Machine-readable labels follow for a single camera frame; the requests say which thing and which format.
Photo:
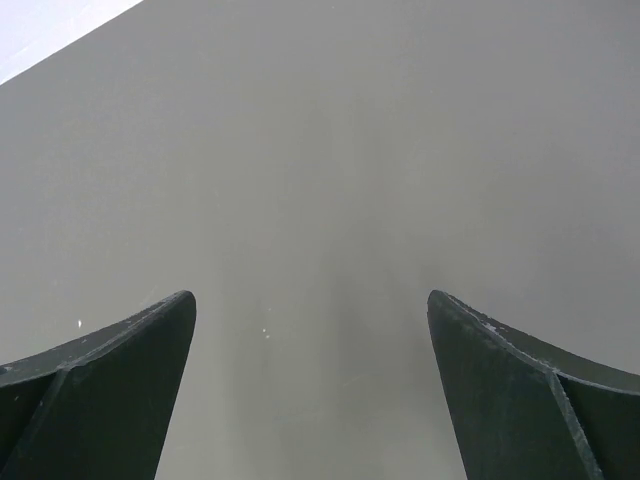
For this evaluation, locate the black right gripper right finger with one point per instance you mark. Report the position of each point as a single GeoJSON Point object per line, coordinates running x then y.
{"type": "Point", "coordinates": [522, 408]}

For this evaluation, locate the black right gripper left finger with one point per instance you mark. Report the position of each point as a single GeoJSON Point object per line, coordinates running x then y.
{"type": "Point", "coordinates": [98, 406]}

